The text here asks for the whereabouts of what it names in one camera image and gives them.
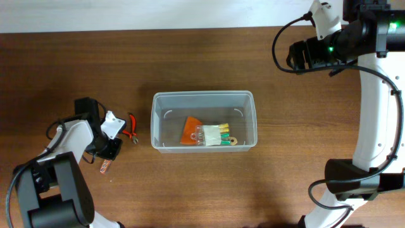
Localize orange handled pliers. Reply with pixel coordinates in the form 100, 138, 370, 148
122, 113, 139, 144

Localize orange scraper wooden handle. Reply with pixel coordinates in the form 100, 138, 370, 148
180, 117, 203, 146

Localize clear plastic container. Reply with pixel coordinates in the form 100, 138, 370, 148
151, 91, 258, 153

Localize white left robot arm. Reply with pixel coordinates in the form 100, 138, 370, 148
5, 98, 127, 228

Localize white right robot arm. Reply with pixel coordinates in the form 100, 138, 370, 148
287, 1, 404, 227

